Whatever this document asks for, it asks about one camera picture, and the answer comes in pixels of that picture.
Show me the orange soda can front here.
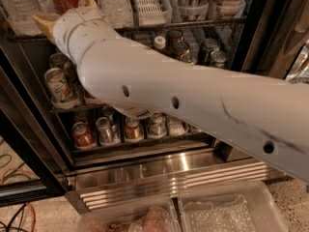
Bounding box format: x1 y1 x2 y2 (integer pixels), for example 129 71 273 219
84 90 101 102

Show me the clear water bottle left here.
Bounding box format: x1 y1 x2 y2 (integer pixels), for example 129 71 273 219
1 0 55 36

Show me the gold can front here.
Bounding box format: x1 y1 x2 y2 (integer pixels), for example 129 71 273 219
180 53 197 65

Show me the clear water bottle centre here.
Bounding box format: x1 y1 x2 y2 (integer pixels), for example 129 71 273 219
98 0 133 29

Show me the stainless steel display fridge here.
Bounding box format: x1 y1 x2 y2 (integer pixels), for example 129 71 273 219
0 0 309 214

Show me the silver can behind left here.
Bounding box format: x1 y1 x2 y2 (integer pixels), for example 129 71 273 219
49 52 77 83

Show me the clear plastic bin right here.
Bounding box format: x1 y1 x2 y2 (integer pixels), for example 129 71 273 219
178 181 289 232

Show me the red can bottom shelf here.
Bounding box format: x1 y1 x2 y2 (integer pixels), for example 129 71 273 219
71 122 95 147

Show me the green can front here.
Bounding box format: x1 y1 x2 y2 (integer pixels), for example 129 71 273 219
210 50 228 69

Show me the gold can middle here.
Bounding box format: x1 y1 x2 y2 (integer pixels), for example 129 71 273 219
170 41 190 59

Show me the green can behind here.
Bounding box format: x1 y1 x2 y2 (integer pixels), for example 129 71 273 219
198 38 220 65

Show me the clear water bottle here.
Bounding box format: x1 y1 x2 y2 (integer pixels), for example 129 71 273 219
1 0 55 36
98 0 133 29

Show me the brown tea bottle white cap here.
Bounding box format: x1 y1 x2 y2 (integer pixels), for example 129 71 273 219
154 36 166 51

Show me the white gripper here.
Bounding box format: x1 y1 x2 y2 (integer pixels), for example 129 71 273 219
32 0 107 58

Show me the gold can back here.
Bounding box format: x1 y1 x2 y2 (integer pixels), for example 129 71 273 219
166 29 183 47

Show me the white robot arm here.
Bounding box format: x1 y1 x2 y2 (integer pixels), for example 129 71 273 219
33 0 309 183

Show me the white green soda can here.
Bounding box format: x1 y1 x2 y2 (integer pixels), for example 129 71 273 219
44 68 77 103

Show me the clear plastic bin left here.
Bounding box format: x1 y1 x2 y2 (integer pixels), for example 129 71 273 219
72 196 181 232

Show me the black cable on floor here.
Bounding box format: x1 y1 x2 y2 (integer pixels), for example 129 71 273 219
0 138 28 232

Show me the grey can bottom shelf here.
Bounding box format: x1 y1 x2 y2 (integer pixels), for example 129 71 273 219
147 112 166 136

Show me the orange cable on floor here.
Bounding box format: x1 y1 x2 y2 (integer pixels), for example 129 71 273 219
0 167 37 232

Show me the gold can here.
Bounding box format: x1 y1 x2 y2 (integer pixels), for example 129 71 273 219
180 53 197 65
166 29 183 47
170 41 190 59

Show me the white empty shelf tray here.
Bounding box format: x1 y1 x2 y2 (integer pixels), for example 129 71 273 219
133 0 172 26

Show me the silver can bottom shelf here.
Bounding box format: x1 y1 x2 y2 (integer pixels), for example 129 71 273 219
96 117 113 143

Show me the brown can bottom shelf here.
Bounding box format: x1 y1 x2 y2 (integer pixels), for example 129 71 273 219
125 117 143 139

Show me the clear plastic bin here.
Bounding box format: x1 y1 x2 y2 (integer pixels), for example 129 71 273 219
178 181 289 232
72 196 181 232

